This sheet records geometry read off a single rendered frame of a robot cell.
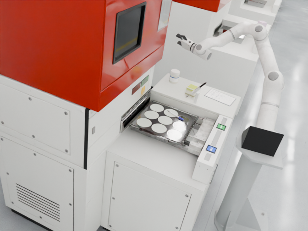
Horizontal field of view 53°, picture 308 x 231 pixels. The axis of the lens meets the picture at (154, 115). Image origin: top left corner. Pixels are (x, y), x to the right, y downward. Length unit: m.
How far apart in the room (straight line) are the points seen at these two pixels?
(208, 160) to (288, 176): 1.85
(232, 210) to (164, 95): 1.05
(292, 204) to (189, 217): 1.49
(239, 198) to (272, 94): 0.82
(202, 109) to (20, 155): 1.23
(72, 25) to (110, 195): 1.19
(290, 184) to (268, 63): 1.51
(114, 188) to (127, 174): 0.18
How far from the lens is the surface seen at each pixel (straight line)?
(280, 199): 3.21
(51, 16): 1.44
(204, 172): 1.75
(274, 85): 2.18
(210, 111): 2.18
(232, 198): 2.48
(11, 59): 1.71
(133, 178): 1.92
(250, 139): 2.12
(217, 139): 1.93
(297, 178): 3.55
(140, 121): 2.02
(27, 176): 2.17
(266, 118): 2.14
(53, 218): 2.31
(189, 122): 2.10
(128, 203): 2.09
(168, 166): 1.85
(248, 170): 2.28
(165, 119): 2.08
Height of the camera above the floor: 2.07
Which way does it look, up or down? 34 degrees down
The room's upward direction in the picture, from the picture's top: 10 degrees clockwise
